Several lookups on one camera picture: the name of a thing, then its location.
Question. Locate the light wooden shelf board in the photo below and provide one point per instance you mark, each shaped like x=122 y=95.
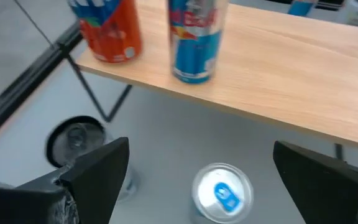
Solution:
x=275 y=62

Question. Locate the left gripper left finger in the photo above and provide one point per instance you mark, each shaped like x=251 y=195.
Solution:
x=98 y=174

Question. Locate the black metal shelf frame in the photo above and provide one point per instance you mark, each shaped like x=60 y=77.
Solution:
x=339 y=152

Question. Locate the black metal shelf leg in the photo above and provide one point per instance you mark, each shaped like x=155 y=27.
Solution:
x=107 y=117

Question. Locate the red soda can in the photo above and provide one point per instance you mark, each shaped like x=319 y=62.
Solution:
x=110 y=34

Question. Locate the white Celsius can blue band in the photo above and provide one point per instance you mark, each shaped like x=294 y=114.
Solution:
x=76 y=140

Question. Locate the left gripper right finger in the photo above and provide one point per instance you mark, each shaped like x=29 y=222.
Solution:
x=322 y=189

